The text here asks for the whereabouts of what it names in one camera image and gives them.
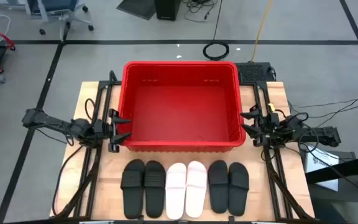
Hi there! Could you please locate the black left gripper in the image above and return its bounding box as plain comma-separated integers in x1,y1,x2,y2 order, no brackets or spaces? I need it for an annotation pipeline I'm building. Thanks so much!
93,108,133,153

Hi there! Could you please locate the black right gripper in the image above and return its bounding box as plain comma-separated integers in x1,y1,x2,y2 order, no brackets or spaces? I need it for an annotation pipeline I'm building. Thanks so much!
240,105,282,147

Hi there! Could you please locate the black slide sandal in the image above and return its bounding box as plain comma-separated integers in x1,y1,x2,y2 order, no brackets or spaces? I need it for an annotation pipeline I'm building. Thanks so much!
227,162,250,217
144,160,167,218
120,159,146,220
208,160,229,215

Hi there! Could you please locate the red plastic bin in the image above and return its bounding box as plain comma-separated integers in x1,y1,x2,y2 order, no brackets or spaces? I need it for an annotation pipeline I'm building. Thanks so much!
117,60,247,153

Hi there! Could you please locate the pale pink slide sandal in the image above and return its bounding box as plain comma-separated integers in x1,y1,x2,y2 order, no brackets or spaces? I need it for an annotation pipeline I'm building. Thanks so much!
165,162,188,220
185,161,208,218

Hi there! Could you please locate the black perforated box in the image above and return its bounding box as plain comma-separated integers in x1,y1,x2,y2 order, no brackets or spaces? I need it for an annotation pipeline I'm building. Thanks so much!
234,62,276,84

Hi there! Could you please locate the white printed paper sheet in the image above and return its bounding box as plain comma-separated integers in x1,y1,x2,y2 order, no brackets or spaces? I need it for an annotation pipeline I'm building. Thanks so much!
305,144,340,192

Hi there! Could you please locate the black metal beam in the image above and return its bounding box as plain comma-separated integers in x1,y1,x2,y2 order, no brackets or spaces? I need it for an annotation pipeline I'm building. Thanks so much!
305,152,358,191

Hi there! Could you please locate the dark grey side table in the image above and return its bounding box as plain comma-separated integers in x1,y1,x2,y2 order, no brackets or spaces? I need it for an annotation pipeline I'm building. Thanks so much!
303,151,358,224

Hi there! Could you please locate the dark floor mat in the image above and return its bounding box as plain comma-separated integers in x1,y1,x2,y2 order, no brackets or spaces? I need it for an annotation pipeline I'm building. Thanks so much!
116,0,157,21

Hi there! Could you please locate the black computer tower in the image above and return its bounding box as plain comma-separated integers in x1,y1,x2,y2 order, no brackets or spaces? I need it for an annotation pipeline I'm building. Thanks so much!
154,0,181,21

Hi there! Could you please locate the blue office chair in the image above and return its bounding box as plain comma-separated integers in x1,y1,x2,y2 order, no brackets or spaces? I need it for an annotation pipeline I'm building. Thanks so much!
25,0,94,41

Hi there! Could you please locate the black robot arm with camera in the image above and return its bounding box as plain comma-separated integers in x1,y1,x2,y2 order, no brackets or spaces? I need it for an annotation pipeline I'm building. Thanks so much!
252,80,315,220

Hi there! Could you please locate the thin black looped cable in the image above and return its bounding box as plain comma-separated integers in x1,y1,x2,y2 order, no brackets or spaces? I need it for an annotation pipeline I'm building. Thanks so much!
85,98,96,121

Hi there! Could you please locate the black aluminium frame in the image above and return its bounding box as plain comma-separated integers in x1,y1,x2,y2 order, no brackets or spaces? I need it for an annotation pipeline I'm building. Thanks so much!
54,70,122,218

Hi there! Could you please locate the coiled black floor cable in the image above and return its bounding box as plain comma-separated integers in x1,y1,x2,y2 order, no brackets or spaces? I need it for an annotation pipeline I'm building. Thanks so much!
202,0,230,62

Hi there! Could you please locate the long black arm cable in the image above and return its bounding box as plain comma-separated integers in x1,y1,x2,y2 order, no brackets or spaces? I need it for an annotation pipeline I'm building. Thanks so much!
52,145,85,217

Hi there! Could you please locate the yellow floor cable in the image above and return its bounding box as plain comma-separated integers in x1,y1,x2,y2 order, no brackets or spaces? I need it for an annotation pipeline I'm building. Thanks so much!
250,0,273,62

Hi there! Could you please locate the white floor cable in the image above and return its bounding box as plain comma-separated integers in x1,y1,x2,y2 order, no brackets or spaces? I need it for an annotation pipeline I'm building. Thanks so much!
0,14,12,44

